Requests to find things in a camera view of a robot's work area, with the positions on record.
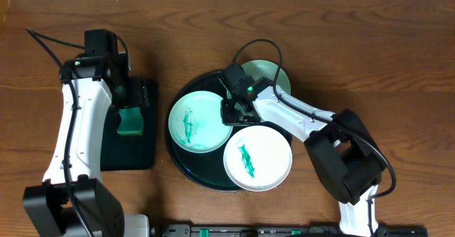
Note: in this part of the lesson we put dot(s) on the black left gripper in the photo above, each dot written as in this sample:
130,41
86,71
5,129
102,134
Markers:
132,99

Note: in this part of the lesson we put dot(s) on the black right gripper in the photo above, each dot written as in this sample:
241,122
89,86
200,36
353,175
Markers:
228,119

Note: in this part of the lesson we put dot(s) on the green sponge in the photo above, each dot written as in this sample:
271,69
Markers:
132,121

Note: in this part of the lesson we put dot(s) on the mint plate stained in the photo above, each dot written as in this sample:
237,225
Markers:
195,123

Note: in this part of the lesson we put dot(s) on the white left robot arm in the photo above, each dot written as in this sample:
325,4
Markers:
103,114

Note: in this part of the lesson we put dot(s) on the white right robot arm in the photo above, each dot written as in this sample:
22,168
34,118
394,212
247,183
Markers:
346,159

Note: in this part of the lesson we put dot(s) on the rectangular dark green tray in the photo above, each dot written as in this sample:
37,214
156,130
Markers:
135,151

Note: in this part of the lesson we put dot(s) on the round dark green tray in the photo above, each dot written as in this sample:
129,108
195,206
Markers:
207,169

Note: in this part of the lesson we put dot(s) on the mint plate at back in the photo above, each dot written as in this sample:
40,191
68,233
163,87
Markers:
267,69

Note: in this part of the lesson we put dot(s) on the white plate green stain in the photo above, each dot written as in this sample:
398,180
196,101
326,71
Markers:
257,158

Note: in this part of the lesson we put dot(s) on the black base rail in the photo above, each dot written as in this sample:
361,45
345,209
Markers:
185,230

